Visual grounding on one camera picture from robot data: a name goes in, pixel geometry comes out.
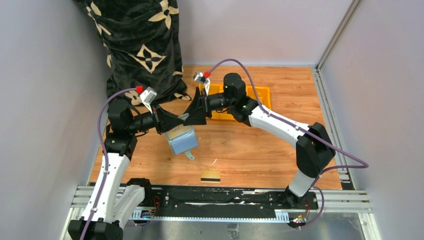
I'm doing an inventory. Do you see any green card holder wallet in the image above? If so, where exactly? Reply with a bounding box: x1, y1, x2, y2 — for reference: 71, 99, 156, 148
165, 125, 199, 161

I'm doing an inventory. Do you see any tan card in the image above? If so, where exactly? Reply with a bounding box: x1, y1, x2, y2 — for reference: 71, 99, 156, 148
200, 170, 221, 183
165, 124, 191, 141

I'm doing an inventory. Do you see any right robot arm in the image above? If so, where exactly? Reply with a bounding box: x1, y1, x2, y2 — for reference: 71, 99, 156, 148
184, 72, 336, 200

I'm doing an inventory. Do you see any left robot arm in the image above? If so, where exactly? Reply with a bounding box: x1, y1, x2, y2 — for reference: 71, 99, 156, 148
67, 99, 187, 240

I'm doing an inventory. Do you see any middle yellow bin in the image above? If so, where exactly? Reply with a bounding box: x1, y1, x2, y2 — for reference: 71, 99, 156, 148
197, 84, 237, 120

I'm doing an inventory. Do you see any yellow bin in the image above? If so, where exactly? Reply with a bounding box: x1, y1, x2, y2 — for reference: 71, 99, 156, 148
246, 85, 272, 110
197, 84, 237, 120

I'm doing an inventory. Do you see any right yellow bin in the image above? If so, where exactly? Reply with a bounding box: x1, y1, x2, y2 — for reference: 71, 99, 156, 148
246, 85, 272, 110

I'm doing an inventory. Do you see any black floral blanket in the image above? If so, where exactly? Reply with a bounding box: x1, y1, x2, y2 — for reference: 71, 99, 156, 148
76, 0, 191, 106

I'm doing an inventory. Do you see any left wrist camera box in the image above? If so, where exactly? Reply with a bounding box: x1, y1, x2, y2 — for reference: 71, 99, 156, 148
139, 87, 157, 114

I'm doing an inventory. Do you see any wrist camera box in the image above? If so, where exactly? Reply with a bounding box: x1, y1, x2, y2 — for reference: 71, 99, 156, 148
193, 71, 211, 96
139, 87, 157, 114

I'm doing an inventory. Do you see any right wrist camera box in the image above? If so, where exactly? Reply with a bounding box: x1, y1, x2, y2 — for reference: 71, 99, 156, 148
193, 71, 211, 96

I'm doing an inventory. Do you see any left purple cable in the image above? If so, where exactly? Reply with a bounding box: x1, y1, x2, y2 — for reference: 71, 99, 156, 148
79, 86, 144, 240

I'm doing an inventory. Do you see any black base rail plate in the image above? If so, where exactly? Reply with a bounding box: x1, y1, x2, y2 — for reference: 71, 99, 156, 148
138, 185, 319, 220

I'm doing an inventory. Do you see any aluminium frame rail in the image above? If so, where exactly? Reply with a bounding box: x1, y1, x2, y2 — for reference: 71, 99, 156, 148
64, 178, 381, 240

